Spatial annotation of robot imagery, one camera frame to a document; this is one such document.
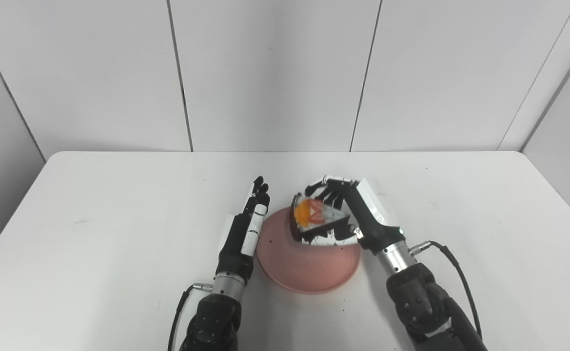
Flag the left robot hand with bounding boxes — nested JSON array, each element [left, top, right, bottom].
[[215, 176, 271, 281]]

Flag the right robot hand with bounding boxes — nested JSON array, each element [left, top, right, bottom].
[[304, 175, 407, 255]]

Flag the chocolate cake slice with fruit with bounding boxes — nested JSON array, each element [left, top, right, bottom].
[[288, 193, 352, 243]]

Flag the pink plate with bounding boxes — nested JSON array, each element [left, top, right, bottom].
[[256, 206, 362, 295]]

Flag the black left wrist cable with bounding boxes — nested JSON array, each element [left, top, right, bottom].
[[167, 283, 214, 351]]

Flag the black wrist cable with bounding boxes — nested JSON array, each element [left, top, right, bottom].
[[409, 240, 483, 342], [167, 283, 214, 351]]

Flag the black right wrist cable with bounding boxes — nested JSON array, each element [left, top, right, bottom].
[[409, 240, 483, 342]]

